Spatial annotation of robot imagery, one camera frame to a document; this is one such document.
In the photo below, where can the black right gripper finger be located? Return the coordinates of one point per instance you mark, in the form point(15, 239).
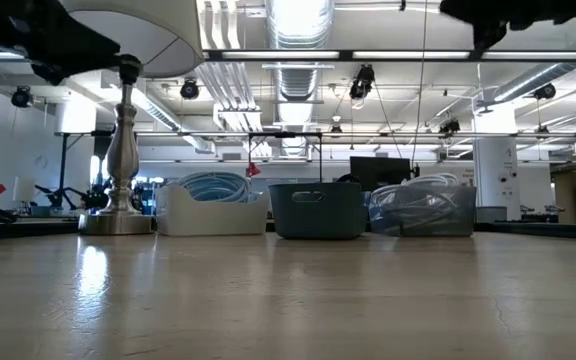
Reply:
point(458, 7)

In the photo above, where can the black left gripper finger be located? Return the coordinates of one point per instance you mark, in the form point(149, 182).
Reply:
point(100, 45)

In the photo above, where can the white plastic bin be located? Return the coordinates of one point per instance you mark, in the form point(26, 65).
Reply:
point(208, 217)

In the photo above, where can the black ceiling spotlight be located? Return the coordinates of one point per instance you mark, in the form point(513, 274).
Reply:
point(21, 97)
point(449, 127)
point(363, 82)
point(189, 89)
point(545, 92)

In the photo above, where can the white shade metal table lamp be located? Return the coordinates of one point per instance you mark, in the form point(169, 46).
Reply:
point(123, 150)

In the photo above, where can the long black light fixture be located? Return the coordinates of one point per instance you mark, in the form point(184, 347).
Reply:
point(345, 55)

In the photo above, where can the white round pillar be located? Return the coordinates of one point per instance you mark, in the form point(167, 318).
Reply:
point(495, 165)

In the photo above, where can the black computer monitor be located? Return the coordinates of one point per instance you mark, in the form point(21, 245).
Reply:
point(380, 172)

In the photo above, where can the small red object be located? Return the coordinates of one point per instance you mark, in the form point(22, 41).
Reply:
point(253, 170)

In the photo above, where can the grey waste bin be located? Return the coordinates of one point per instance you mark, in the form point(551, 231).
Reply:
point(491, 214)

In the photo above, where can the clear grey plastic bin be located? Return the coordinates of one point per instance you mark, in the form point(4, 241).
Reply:
point(433, 227)

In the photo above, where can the dark teal plastic bin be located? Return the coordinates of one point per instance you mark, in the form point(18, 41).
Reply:
point(318, 215)

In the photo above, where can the silver ventilation duct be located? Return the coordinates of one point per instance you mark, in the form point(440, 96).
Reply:
point(298, 75)

